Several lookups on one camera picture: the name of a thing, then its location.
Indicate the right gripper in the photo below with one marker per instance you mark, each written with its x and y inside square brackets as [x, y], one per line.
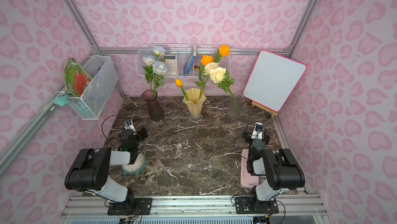
[256, 135]

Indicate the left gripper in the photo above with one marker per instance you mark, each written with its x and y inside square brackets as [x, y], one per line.
[136, 134]

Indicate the cream rose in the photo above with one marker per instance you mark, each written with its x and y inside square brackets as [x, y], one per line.
[209, 67]
[221, 77]

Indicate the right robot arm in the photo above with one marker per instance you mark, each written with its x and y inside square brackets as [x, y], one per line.
[268, 173]

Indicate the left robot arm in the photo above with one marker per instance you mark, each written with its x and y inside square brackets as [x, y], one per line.
[90, 170]

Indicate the wooden easel stand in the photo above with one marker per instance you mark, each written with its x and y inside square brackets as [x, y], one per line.
[255, 104]

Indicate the green round alarm clock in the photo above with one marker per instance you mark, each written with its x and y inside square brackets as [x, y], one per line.
[138, 166]

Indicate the purple ribbed glass vase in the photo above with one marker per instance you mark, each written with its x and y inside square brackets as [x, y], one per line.
[156, 112]

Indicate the clear glass vase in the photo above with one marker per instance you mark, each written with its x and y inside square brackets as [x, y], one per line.
[235, 108]

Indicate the pink-framed whiteboard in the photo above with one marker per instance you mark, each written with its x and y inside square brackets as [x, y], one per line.
[273, 79]

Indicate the yellow flower-shaped vase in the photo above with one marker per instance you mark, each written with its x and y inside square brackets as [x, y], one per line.
[195, 102]

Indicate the green red paper fan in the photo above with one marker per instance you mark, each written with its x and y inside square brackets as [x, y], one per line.
[76, 79]

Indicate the pink calculator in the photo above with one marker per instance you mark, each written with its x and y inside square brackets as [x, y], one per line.
[171, 64]

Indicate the blue book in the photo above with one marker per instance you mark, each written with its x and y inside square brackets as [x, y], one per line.
[190, 61]

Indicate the white wire side basket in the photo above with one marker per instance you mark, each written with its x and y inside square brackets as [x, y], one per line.
[92, 102]

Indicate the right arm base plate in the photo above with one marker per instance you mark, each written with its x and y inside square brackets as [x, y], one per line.
[250, 205]

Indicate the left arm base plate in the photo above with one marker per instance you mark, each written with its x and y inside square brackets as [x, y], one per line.
[140, 206]

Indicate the white wire wall basket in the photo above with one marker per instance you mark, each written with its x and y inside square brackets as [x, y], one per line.
[181, 51]

